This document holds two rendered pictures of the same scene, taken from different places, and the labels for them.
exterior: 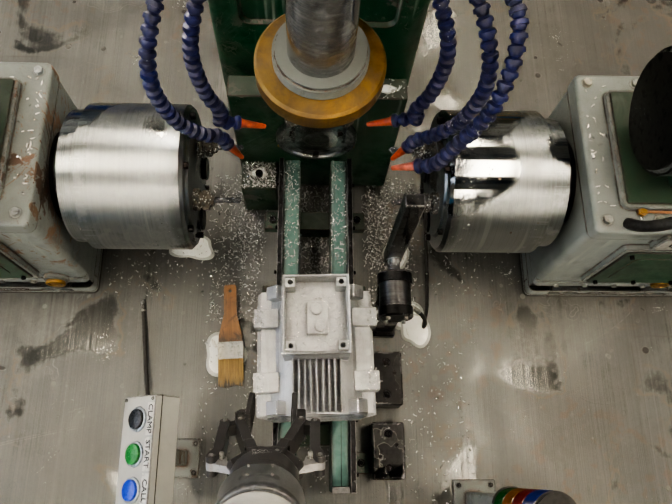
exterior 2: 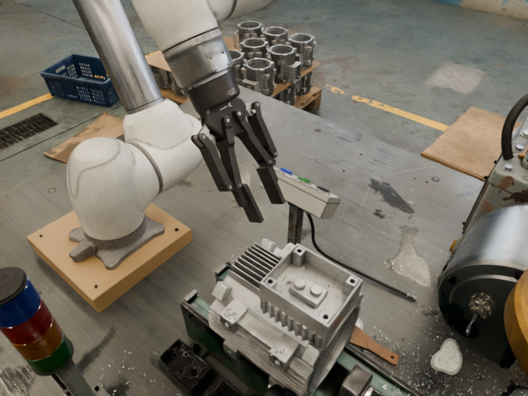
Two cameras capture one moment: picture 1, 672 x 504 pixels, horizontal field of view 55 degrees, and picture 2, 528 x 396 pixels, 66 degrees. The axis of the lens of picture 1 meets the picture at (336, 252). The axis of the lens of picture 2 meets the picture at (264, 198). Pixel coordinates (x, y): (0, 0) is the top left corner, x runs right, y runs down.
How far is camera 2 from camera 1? 68 cm
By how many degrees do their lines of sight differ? 63
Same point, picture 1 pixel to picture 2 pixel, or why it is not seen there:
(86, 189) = (515, 211)
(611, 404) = not seen: outside the picture
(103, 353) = (388, 262)
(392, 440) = (187, 371)
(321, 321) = (302, 284)
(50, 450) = (344, 215)
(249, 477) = (219, 46)
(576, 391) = not seen: outside the picture
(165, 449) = (294, 193)
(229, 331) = (357, 335)
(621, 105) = not seen: outside the picture
